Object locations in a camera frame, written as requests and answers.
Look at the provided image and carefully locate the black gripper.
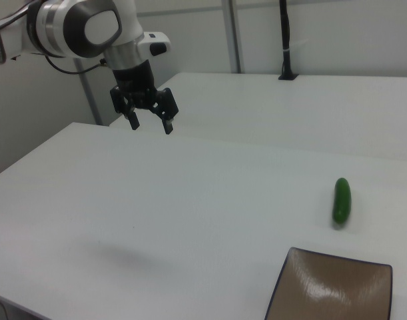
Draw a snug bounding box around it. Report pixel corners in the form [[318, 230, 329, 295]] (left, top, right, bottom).
[[109, 59, 180, 135]]

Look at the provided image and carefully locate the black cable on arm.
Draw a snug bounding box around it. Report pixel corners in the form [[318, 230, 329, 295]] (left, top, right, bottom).
[[44, 54, 108, 74]]

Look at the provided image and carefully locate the black pole with base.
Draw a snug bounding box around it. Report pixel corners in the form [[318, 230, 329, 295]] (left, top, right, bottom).
[[278, 0, 299, 82]]

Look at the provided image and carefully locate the brown square ceramic plate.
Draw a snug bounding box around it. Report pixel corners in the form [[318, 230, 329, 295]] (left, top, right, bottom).
[[264, 246, 393, 320]]

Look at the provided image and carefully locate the green cucumber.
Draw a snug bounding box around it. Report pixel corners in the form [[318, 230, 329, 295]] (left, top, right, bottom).
[[331, 177, 352, 231]]

